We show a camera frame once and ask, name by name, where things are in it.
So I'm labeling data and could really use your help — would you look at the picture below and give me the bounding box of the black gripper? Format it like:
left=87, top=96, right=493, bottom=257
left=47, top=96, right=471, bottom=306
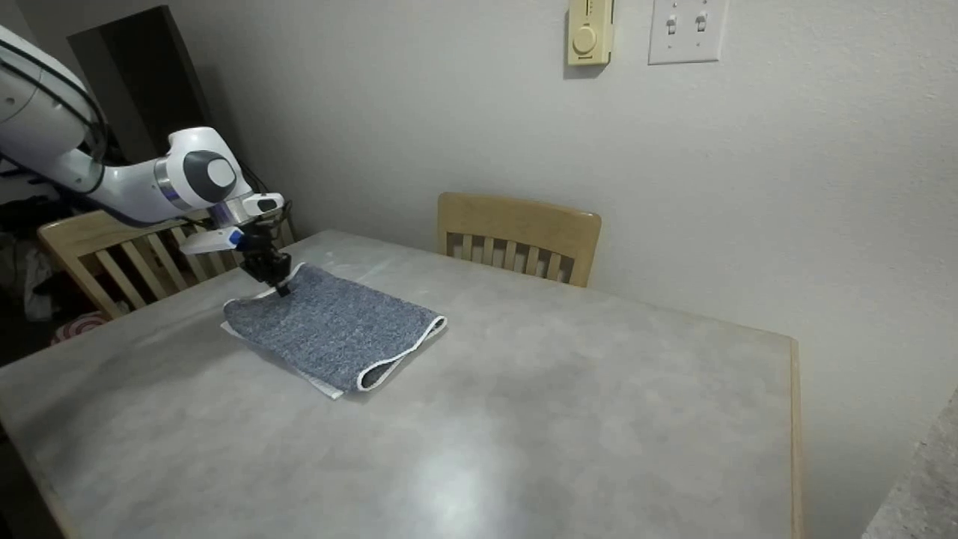
left=240, top=219, right=300, bottom=299

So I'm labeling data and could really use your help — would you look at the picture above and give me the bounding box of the blue-grey towel with white trim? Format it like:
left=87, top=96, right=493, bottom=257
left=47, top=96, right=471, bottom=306
left=219, top=260, right=450, bottom=400

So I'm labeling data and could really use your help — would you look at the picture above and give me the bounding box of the wooden slat-back chair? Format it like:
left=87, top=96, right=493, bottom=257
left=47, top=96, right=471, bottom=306
left=433, top=188, right=604, bottom=290
left=35, top=207, right=248, bottom=324

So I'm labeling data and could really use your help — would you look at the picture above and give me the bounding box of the pink cloth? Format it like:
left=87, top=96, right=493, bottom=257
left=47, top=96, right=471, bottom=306
left=47, top=309, right=108, bottom=348

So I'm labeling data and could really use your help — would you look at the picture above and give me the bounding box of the speckled grey countertop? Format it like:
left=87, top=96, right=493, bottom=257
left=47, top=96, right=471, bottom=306
left=858, top=385, right=958, bottom=539

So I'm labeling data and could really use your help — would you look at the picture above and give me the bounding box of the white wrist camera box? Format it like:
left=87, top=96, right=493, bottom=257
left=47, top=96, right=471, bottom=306
left=183, top=224, right=248, bottom=255

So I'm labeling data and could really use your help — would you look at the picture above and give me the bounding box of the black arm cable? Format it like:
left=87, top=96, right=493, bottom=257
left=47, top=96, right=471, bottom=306
left=0, top=42, right=111, bottom=197

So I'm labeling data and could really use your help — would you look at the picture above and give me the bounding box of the white wall switch plate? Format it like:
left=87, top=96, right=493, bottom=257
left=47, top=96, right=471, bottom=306
left=646, top=0, right=730, bottom=69

